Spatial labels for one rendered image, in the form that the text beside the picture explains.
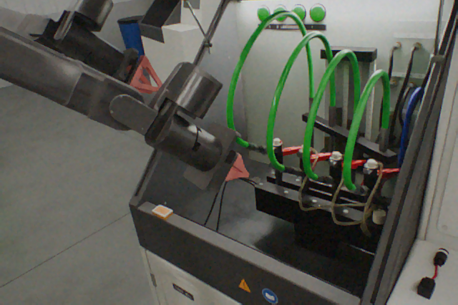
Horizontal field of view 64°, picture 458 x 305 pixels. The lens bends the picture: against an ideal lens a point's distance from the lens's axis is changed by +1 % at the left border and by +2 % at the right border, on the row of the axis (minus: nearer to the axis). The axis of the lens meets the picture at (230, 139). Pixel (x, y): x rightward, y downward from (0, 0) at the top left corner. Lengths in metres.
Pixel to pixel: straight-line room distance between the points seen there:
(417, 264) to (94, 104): 0.65
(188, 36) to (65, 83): 3.21
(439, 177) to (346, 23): 0.48
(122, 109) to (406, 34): 0.76
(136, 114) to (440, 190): 0.61
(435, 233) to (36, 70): 0.77
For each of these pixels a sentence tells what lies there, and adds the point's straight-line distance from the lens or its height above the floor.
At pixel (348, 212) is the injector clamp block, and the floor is 0.98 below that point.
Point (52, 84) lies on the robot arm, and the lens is 0.49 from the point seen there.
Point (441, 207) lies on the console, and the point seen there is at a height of 1.05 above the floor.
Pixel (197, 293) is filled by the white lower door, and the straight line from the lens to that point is 1.09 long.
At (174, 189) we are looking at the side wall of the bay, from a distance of 1.15.
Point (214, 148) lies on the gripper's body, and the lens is 0.54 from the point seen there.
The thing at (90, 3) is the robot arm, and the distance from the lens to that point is 0.74.
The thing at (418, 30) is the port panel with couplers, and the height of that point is 1.34.
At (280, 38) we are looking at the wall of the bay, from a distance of 1.18.
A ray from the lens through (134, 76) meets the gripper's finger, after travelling 0.72.
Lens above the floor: 1.54
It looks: 26 degrees down
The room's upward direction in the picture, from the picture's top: 7 degrees counter-clockwise
